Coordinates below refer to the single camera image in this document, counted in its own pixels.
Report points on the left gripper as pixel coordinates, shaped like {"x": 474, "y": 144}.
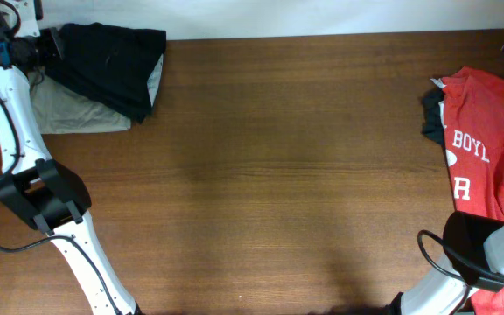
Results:
{"x": 53, "y": 45}

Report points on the black shorts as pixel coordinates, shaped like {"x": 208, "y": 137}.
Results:
{"x": 111, "y": 65}

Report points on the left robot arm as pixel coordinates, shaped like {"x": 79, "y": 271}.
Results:
{"x": 41, "y": 192}

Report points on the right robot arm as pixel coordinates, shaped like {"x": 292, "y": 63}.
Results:
{"x": 470, "y": 270}

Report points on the folded khaki trousers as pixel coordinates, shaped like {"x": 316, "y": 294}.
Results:
{"x": 58, "y": 110}

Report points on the red printed t-shirt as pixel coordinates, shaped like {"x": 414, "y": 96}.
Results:
{"x": 471, "y": 113}

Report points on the dark garment under red shirt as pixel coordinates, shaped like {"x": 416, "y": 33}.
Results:
{"x": 432, "y": 127}

